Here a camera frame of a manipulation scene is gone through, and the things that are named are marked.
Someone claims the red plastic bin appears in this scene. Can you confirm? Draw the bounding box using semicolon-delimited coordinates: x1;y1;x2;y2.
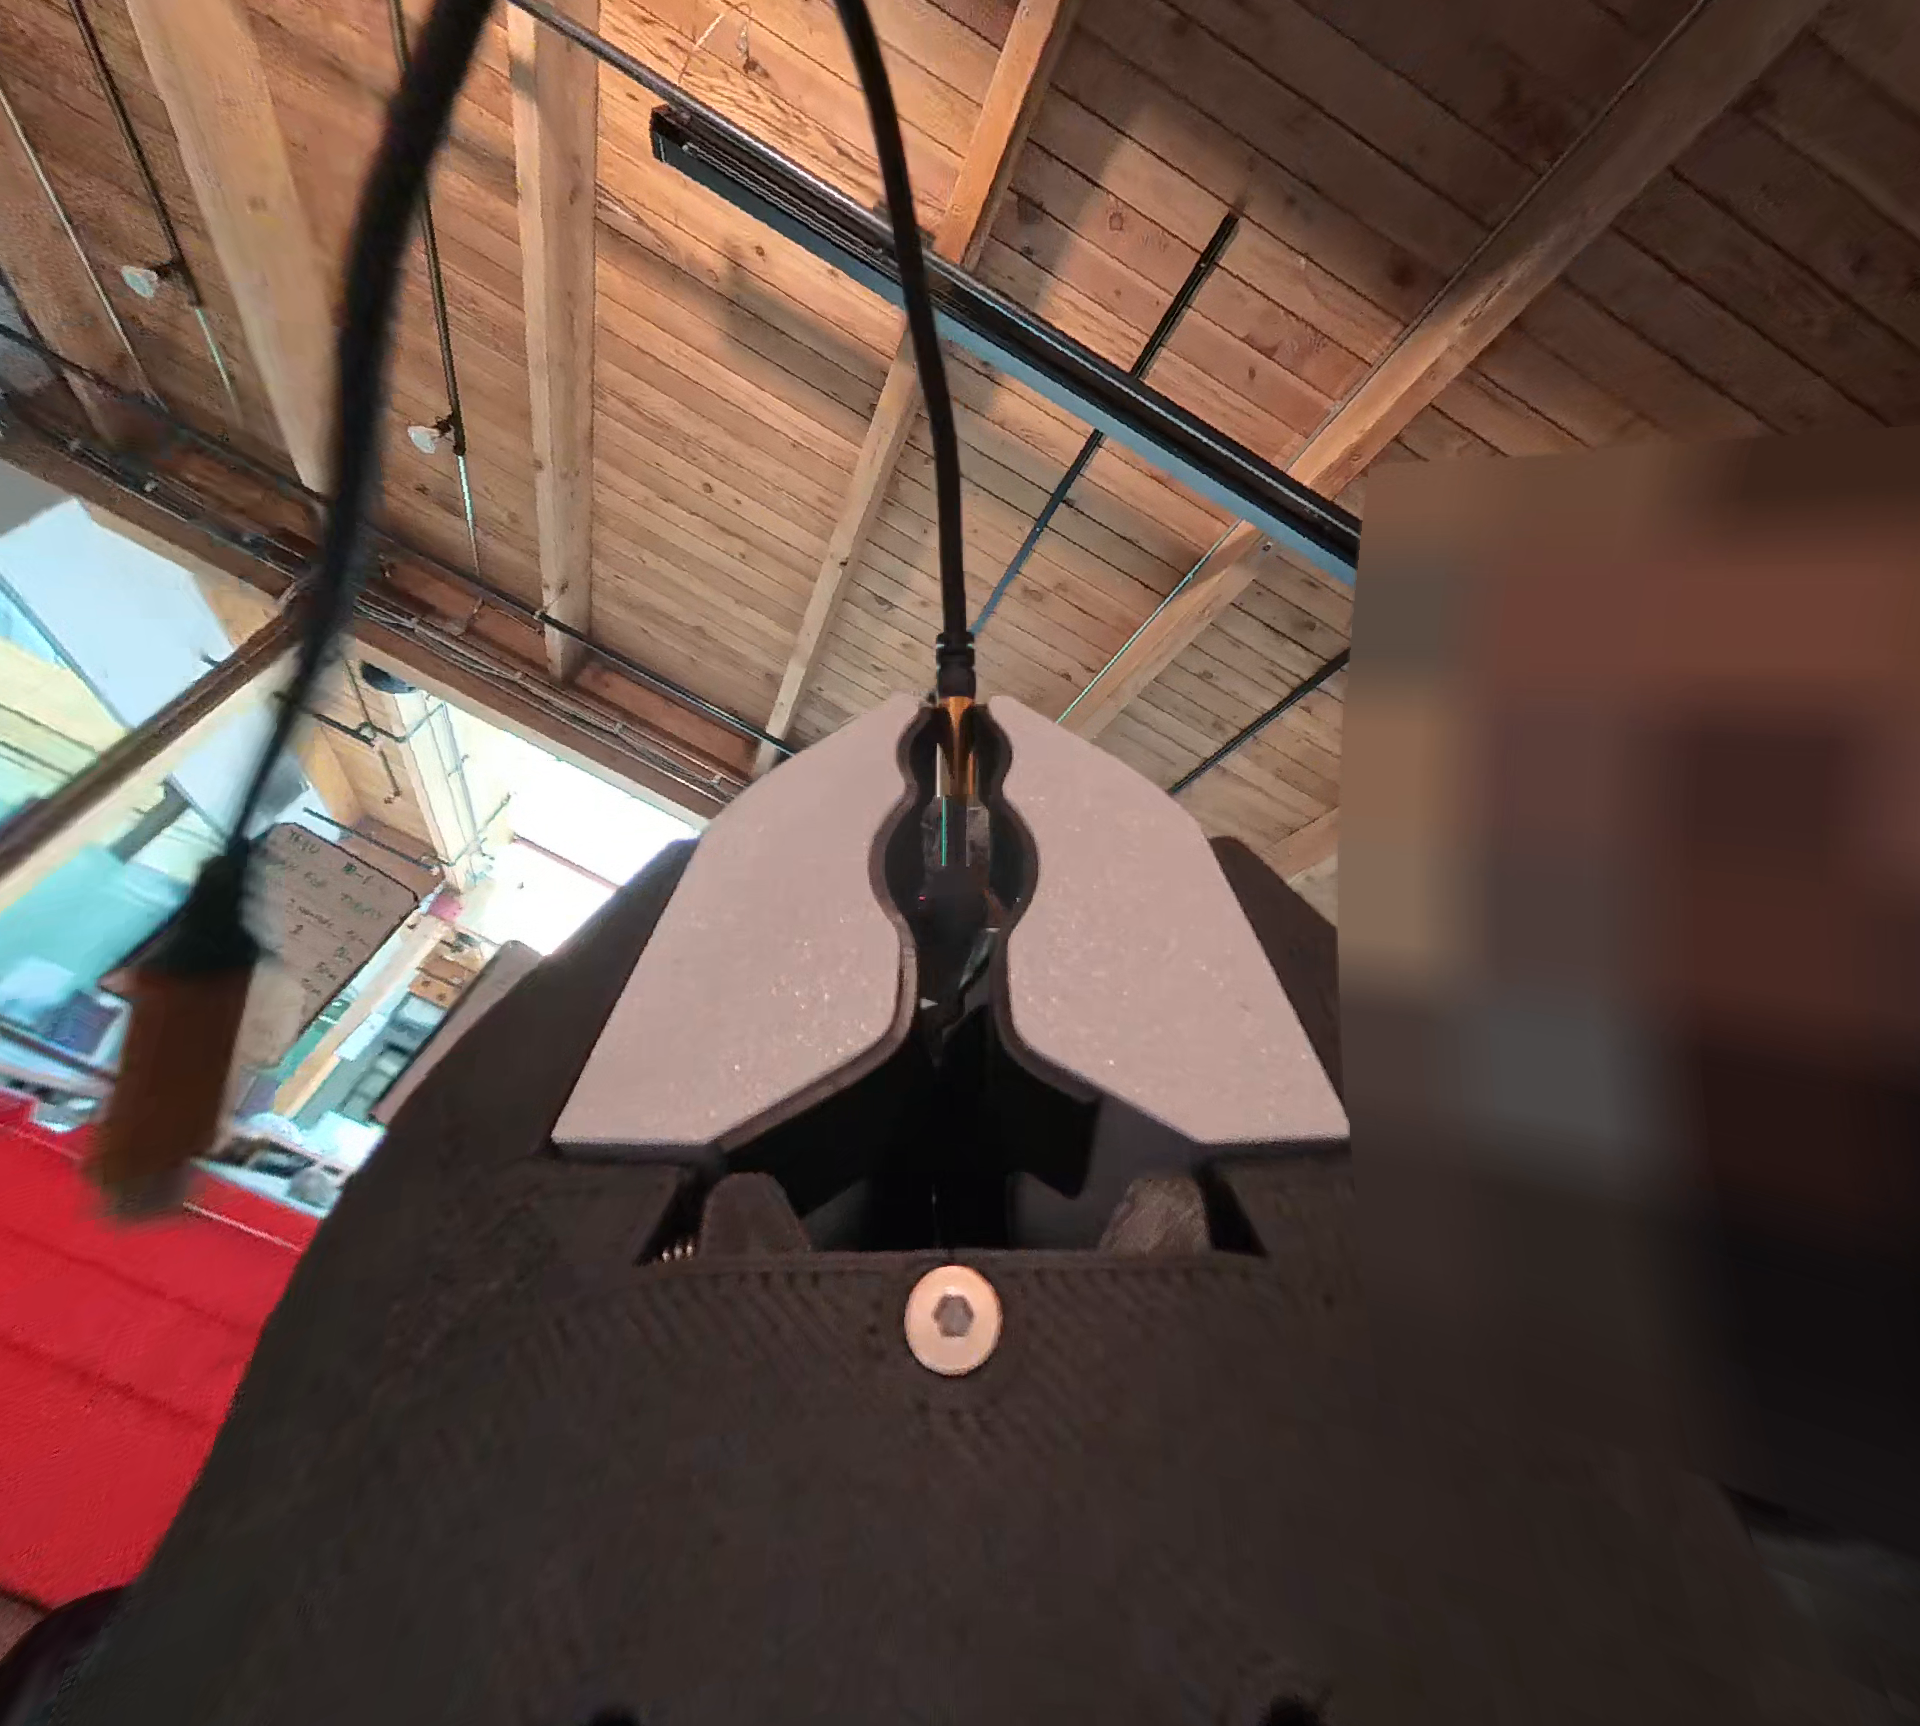
0;1127;324;1607

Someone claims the black lighting track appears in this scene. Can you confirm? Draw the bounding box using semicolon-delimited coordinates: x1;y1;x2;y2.
968;207;1246;640
649;102;1359;582

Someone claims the black braided usb cable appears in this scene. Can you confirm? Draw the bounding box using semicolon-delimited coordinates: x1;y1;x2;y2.
92;0;999;1226

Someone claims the handwritten whiteboard on stand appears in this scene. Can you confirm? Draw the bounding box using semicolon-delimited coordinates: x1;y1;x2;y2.
248;824;421;1070

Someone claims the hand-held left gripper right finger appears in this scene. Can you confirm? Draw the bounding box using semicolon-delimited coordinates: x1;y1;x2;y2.
986;695;1353;1153

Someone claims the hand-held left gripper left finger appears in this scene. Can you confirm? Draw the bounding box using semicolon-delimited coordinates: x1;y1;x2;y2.
554;691;926;1153

